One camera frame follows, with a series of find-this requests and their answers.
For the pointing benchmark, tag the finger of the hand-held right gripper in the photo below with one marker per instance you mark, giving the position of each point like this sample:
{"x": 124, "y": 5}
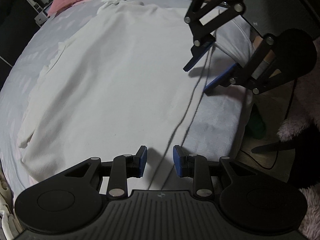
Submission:
{"x": 200, "y": 58}
{"x": 220, "y": 77}

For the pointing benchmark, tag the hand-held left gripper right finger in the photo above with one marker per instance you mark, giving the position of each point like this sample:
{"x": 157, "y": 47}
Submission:
{"x": 178, "y": 161}

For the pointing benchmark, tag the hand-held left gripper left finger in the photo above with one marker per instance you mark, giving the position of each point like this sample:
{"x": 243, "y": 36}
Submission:
{"x": 142, "y": 161}

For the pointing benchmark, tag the white ruffle-collar top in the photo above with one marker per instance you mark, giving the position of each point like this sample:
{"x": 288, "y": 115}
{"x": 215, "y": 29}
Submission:
{"x": 112, "y": 80}

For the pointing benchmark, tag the green object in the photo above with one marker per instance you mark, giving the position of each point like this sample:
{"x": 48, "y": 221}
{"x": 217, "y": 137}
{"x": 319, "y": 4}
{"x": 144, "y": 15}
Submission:
{"x": 257, "y": 127}

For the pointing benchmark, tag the pink fluffy rug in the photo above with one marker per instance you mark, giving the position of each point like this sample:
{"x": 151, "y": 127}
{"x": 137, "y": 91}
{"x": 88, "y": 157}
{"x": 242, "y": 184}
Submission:
{"x": 307, "y": 97}

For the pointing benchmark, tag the black chair base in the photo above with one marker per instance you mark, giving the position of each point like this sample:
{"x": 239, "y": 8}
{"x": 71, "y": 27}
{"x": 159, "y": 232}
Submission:
{"x": 307, "y": 160}

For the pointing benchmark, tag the cream folded garment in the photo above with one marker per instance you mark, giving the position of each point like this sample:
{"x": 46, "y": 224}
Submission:
{"x": 3, "y": 182}

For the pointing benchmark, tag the white nightstand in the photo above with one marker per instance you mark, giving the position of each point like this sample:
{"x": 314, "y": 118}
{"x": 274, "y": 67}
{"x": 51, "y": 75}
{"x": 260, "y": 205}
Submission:
{"x": 41, "y": 17}

